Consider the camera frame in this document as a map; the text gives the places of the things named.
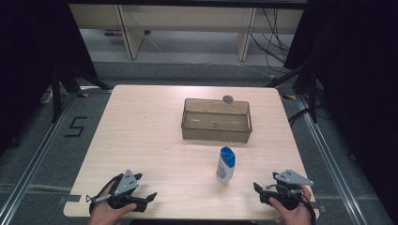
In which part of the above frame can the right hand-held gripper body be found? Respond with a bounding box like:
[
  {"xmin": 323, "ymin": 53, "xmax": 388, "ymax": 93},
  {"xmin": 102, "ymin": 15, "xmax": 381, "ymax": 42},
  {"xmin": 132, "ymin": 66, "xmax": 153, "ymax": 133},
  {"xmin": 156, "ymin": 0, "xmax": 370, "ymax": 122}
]
[{"xmin": 259, "ymin": 169, "xmax": 314, "ymax": 211}]

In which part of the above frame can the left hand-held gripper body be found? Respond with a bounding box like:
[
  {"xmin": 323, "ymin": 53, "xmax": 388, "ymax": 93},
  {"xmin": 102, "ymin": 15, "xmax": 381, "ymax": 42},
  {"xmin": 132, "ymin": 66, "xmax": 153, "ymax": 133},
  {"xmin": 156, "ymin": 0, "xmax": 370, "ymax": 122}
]
[{"xmin": 85, "ymin": 169, "xmax": 148, "ymax": 214}]

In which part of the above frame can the person's left hand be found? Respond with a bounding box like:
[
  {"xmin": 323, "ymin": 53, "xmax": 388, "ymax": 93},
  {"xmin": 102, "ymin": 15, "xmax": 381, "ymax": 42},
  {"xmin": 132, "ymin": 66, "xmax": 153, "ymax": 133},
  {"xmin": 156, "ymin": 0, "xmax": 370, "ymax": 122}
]
[{"xmin": 88, "ymin": 182, "xmax": 139, "ymax": 225}]

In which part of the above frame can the person's right hand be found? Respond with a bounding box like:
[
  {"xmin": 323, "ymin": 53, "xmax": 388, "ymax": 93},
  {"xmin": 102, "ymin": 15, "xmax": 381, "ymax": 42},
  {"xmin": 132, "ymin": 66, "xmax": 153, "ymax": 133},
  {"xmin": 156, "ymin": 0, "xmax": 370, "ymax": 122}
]
[{"xmin": 268, "ymin": 184, "xmax": 314, "ymax": 225}]

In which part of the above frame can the white bottle with blue cap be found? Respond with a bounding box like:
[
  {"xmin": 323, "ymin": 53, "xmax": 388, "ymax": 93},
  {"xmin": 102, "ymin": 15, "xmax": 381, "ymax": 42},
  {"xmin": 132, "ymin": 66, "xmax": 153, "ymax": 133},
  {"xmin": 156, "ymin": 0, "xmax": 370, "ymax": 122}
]
[{"xmin": 215, "ymin": 146, "xmax": 237, "ymax": 185}]

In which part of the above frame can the black tape floor mark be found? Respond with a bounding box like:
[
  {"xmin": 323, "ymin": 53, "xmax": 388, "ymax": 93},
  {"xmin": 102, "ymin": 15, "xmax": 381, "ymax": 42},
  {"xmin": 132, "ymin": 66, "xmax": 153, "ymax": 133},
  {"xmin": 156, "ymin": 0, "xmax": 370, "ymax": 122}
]
[{"xmin": 64, "ymin": 116, "xmax": 88, "ymax": 138}]

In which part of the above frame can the clear plastic storage box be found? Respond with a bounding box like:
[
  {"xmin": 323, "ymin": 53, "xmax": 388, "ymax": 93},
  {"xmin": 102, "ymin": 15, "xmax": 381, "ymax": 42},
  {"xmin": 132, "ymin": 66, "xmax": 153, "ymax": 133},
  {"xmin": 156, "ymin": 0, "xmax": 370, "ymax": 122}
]
[{"xmin": 180, "ymin": 97, "xmax": 253, "ymax": 144}]

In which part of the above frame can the black metal stand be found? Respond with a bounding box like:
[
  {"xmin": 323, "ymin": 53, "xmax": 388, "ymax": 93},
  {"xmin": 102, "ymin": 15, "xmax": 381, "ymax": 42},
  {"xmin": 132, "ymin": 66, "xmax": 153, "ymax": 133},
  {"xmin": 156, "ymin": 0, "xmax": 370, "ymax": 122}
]
[
  {"xmin": 50, "ymin": 61, "xmax": 113, "ymax": 124},
  {"xmin": 265, "ymin": 59, "xmax": 319, "ymax": 125}
]

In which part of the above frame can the white floor object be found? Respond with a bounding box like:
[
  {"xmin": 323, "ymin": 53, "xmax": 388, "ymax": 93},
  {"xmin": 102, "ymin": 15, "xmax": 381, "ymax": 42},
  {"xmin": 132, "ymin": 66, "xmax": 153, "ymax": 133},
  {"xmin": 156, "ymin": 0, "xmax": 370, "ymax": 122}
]
[{"xmin": 39, "ymin": 88, "xmax": 54, "ymax": 105}]

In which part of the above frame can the black curtain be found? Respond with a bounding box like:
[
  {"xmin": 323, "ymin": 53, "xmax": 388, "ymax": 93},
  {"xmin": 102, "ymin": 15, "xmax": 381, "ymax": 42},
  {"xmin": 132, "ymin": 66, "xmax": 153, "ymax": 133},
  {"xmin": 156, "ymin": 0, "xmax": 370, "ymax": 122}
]
[
  {"xmin": 0, "ymin": 0, "xmax": 99, "ymax": 158},
  {"xmin": 283, "ymin": 0, "xmax": 398, "ymax": 224}
]

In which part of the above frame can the small pink object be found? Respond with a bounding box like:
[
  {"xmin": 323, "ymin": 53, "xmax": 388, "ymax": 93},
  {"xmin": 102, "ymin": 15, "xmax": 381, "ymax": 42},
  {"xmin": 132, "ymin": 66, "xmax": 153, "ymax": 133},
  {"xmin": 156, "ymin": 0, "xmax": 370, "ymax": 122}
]
[{"xmin": 103, "ymin": 29, "xmax": 124, "ymax": 38}]

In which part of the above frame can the beige wooden desk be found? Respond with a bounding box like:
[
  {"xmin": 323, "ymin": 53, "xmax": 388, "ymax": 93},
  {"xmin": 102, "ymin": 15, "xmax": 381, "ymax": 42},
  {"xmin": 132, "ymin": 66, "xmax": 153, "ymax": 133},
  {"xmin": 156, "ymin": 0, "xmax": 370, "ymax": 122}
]
[{"xmin": 69, "ymin": 3, "xmax": 305, "ymax": 63}]

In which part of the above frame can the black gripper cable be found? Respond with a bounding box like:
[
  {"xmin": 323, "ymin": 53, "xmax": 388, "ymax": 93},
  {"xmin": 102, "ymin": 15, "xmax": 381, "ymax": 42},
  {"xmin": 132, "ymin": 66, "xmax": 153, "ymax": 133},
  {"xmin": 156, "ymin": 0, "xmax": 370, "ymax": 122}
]
[
  {"xmin": 266, "ymin": 183, "xmax": 317, "ymax": 225},
  {"xmin": 88, "ymin": 172, "xmax": 125, "ymax": 217}
]

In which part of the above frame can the metal floor rail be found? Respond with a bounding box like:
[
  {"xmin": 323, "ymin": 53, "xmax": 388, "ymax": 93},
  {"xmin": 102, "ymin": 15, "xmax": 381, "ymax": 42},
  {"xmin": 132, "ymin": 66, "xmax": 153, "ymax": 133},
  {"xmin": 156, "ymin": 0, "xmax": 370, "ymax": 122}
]
[
  {"xmin": 295, "ymin": 94, "xmax": 368, "ymax": 225},
  {"xmin": 0, "ymin": 92, "xmax": 80, "ymax": 225}
]

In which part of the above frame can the thick black floor cable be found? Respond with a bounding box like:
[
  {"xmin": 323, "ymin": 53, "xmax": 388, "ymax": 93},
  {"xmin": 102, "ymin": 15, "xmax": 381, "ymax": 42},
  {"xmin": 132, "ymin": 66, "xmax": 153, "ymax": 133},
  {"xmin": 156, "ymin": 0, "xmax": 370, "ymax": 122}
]
[{"xmin": 287, "ymin": 105, "xmax": 324, "ymax": 127}]

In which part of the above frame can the bundle of black cables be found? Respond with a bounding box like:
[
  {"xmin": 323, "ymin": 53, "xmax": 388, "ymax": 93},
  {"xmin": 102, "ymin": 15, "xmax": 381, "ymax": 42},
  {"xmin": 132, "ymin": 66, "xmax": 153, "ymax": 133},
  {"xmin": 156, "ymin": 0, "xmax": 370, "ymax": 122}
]
[{"xmin": 249, "ymin": 7, "xmax": 292, "ymax": 68}]

